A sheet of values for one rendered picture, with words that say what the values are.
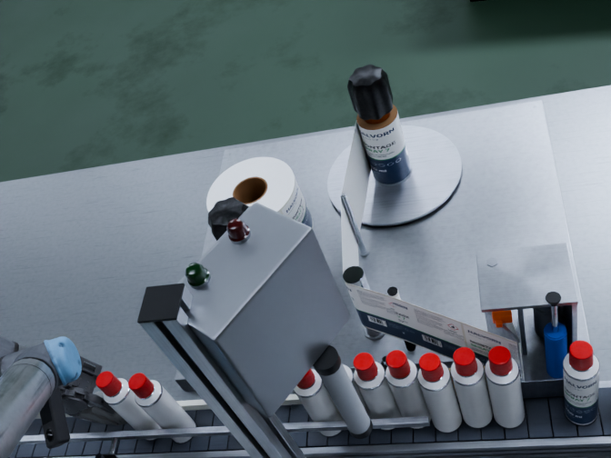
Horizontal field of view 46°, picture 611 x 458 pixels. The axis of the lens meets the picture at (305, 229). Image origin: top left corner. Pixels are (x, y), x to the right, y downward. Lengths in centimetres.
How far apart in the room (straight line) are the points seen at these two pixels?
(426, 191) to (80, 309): 87
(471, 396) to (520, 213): 50
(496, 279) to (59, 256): 122
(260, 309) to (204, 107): 288
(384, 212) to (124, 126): 238
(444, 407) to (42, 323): 104
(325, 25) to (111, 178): 201
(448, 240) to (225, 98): 226
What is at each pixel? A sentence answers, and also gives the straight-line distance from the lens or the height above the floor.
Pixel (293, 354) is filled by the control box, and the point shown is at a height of 134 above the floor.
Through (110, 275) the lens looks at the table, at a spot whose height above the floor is 83.
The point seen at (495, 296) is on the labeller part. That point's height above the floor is 114.
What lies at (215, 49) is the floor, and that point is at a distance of 399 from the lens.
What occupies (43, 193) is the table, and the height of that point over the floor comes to 83.
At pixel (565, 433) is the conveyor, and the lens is 129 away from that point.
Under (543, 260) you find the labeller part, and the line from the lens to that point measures 114.
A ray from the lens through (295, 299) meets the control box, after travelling 83.
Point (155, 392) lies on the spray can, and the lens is 131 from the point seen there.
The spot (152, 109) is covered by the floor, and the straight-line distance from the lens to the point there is 379.
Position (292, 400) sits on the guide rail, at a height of 91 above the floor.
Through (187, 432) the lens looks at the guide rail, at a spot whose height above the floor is 96.
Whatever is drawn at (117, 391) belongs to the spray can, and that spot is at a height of 106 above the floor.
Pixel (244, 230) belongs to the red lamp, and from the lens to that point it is 82.
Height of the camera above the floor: 206
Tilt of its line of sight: 47 degrees down
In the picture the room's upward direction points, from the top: 24 degrees counter-clockwise
